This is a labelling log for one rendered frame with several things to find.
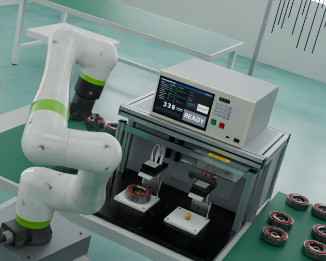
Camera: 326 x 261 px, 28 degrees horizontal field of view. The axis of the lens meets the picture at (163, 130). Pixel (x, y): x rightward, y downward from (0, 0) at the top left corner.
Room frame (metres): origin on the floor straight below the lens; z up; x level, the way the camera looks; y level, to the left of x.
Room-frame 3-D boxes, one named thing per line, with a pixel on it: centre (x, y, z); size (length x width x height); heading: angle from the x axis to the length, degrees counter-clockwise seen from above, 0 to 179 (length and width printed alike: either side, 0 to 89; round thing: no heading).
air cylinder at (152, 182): (2.65, -0.01, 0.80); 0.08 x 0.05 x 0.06; 69
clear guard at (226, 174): (2.41, -0.24, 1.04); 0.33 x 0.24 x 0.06; 159
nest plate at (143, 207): (2.51, 0.04, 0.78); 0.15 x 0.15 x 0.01; 69
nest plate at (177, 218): (2.43, -0.19, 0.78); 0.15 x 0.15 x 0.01; 69
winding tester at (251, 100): (2.77, -0.20, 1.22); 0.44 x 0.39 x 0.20; 69
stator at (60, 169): (2.69, 0.40, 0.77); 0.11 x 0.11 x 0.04
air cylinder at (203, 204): (2.56, -0.24, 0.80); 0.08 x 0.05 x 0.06; 69
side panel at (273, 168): (2.73, -0.52, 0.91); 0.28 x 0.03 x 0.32; 159
